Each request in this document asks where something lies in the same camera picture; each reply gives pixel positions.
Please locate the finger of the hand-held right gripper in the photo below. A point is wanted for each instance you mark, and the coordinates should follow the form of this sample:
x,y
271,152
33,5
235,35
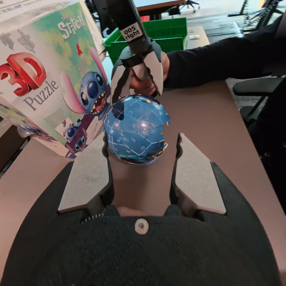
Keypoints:
x,y
119,85
156,71

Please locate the printed puzzle box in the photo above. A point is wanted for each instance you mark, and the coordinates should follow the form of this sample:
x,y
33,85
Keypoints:
x,y
51,78

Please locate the small white object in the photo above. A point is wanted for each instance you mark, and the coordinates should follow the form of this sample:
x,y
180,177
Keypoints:
x,y
194,37

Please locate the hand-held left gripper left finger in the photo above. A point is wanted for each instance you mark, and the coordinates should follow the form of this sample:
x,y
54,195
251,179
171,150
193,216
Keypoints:
x,y
87,176

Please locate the metal rack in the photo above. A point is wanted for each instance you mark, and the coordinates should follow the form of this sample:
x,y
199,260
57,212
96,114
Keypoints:
x,y
250,13

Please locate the person's dark clothing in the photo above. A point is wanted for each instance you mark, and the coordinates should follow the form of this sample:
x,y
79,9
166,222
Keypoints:
x,y
272,145

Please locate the wooden desk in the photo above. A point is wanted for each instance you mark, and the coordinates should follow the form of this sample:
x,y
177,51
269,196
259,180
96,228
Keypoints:
x,y
160,5

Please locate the person's right hand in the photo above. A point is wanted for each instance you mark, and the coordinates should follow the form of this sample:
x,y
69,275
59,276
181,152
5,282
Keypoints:
x,y
143,88

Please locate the green plastic bin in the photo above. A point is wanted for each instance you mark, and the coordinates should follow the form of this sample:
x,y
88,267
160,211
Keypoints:
x,y
165,33

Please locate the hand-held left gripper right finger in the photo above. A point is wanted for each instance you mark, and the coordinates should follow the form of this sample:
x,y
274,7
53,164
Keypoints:
x,y
196,176

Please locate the person's right forearm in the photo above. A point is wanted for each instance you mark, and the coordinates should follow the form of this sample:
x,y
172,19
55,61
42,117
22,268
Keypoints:
x,y
223,55

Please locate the black office chair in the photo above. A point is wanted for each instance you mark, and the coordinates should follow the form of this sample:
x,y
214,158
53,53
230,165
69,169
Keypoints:
x,y
252,89

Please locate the blue puzzle ball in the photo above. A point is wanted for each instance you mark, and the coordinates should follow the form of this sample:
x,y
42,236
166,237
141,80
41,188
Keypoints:
x,y
134,129

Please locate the blue round ball stand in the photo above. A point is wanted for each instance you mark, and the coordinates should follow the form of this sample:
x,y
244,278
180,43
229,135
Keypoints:
x,y
145,163

